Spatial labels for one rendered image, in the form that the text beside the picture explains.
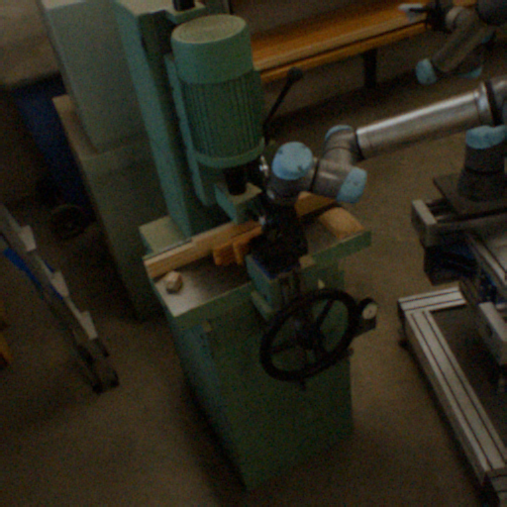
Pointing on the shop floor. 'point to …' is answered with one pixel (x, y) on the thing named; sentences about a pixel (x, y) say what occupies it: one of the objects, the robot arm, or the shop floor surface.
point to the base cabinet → (268, 398)
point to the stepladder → (26, 266)
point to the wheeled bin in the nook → (47, 130)
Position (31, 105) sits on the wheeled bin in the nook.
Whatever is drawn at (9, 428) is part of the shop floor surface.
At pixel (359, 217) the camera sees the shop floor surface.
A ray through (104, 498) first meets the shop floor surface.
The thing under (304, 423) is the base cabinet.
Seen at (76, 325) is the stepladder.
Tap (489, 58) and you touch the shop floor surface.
